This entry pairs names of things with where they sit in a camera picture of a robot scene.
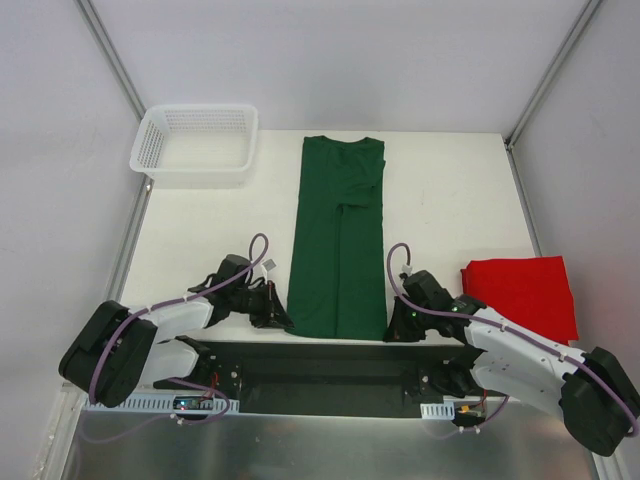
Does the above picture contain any aluminium front rail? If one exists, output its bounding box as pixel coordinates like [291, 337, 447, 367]
[62, 352, 601, 401]

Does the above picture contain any left white cable duct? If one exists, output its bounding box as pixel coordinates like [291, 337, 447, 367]
[83, 394, 240, 415]

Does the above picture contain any red t shirt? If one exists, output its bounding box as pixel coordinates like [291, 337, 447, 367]
[461, 256, 579, 345]

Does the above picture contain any aluminium frame post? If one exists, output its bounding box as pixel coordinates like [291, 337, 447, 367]
[504, 0, 606, 149]
[73, 0, 146, 120]

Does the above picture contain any left aluminium frame post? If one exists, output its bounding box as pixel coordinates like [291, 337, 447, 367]
[73, 0, 146, 120]

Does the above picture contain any right white cable duct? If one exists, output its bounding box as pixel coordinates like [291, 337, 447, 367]
[420, 401, 456, 421]

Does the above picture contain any right aluminium frame post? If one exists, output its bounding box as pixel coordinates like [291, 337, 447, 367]
[504, 0, 606, 149]

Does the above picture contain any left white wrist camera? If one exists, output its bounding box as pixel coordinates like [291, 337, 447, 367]
[261, 259, 276, 273]

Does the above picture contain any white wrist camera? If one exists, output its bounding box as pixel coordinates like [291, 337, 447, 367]
[400, 264, 413, 278]
[261, 259, 276, 273]

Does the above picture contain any white plastic mesh basket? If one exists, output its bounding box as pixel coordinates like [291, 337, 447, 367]
[129, 104, 259, 189]

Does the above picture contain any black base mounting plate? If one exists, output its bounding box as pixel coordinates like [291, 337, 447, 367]
[183, 341, 483, 418]

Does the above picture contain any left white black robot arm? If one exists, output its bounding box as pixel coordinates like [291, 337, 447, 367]
[58, 254, 294, 408]

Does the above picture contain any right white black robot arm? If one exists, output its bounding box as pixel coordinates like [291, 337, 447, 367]
[385, 266, 639, 456]

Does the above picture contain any green t shirt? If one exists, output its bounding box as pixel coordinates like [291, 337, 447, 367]
[287, 136, 387, 341]

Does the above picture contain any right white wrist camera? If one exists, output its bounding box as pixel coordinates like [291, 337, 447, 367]
[400, 264, 413, 278]

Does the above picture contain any white cable duct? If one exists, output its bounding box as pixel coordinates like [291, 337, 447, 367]
[420, 401, 456, 421]
[83, 394, 240, 415]

